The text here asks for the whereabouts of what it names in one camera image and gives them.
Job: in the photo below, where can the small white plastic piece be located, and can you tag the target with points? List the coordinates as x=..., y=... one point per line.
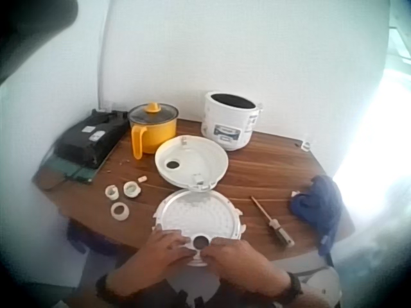
x=295, y=193

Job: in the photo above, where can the white rice cooker outer lid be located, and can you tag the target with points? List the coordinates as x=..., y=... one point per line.
x=196, y=162

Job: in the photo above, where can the person's right fingers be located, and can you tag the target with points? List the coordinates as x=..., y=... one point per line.
x=215, y=251

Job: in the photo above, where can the white chair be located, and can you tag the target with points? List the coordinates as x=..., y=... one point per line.
x=321, y=279

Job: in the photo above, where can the small white plastic clip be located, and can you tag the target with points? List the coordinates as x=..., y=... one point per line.
x=306, y=145

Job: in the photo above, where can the yellow pot with glass lid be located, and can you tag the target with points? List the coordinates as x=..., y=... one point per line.
x=154, y=128

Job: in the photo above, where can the black electrical appliance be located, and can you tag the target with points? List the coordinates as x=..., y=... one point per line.
x=90, y=136

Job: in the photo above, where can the blue cloth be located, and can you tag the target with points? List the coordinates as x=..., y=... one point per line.
x=318, y=205

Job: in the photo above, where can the black wrist band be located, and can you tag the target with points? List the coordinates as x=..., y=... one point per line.
x=103, y=287
x=293, y=287

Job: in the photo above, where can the person's left fingers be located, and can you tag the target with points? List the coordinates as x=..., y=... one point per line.
x=179, y=245

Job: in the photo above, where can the person's right hand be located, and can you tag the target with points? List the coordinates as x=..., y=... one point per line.
x=239, y=266

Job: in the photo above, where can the person's left hand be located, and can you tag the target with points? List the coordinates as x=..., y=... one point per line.
x=162, y=253

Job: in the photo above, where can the round metal lid plate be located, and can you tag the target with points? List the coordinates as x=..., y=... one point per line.
x=199, y=215

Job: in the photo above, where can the small white plastic cap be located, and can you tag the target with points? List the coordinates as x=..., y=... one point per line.
x=142, y=178

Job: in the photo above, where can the white rice cooker body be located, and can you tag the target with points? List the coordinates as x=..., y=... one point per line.
x=226, y=123

